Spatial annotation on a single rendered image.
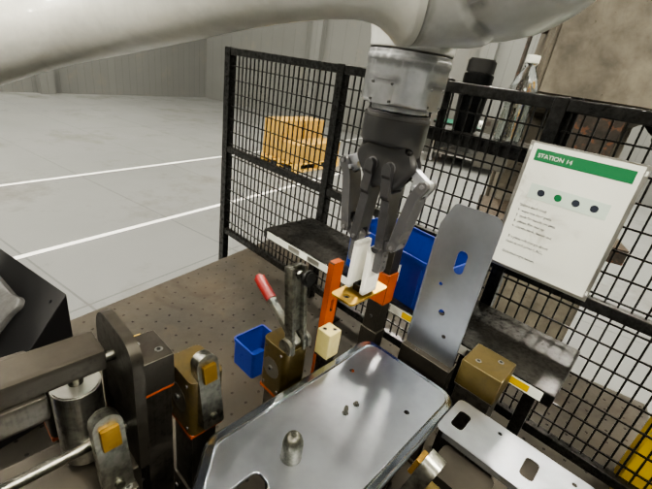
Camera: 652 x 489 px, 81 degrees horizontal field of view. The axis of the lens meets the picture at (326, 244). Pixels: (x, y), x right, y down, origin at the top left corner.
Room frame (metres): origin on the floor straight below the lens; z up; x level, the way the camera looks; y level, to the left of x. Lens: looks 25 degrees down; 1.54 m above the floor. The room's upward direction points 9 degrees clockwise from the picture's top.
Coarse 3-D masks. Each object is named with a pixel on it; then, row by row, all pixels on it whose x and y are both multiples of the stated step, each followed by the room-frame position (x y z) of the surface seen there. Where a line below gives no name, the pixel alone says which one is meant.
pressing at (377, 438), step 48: (336, 384) 0.55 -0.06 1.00; (384, 384) 0.57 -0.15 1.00; (432, 384) 0.60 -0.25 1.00; (240, 432) 0.42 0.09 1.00; (336, 432) 0.45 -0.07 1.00; (384, 432) 0.46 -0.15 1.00; (432, 432) 0.49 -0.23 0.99; (240, 480) 0.34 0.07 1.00; (288, 480) 0.35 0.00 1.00; (336, 480) 0.37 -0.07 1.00; (384, 480) 0.38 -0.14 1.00
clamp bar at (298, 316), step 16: (288, 272) 0.58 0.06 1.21; (304, 272) 0.58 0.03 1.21; (288, 288) 0.58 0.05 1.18; (304, 288) 0.59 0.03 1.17; (288, 304) 0.57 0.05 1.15; (304, 304) 0.59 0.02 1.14; (288, 320) 0.57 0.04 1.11; (304, 320) 0.59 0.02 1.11; (288, 336) 0.57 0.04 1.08; (304, 336) 0.58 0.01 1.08
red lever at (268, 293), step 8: (256, 280) 0.64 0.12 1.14; (264, 280) 0.64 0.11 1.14; (264, 288) 0.63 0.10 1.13; (264, 296) 0.63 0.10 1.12; (272, 296) 0.62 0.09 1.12; (272, 304) 0.62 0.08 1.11; (280, 312) 0.61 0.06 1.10; (280, 320) 0.60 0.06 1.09; (296, 336) 0.58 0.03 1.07; (296, 344) 0.57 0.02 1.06
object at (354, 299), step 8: (360, 280) 0.47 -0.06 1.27; (344, 288) 0.46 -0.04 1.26; (352, 288) 0.46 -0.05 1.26; (376, 288) 0.48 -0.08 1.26; (384, 288) 0.48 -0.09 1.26; (336, 296) 0.44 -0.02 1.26; (352, 296) 0.44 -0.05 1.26; (360, 296) 0.45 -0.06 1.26; (368, 296) 0.45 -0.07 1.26; (352, 304) 0.42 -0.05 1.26
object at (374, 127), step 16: (368, 112) 0.45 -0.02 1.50; (384, 112) 0.44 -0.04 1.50; (368, 128) 0.45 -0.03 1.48; (384, 128) 0.43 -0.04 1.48; (400, 128) 0.43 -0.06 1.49; (416, 128) 0.43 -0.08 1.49; (368, 144) 0.47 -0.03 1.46; (384, 144) 0.43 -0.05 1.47; (400, 144) 0.43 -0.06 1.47; (416, 144) 0.44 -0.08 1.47; (384, 160) 0.46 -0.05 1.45; (400, 160) 0.44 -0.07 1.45; (416, 160) 0.44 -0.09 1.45; (400, 176) 0.44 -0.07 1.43
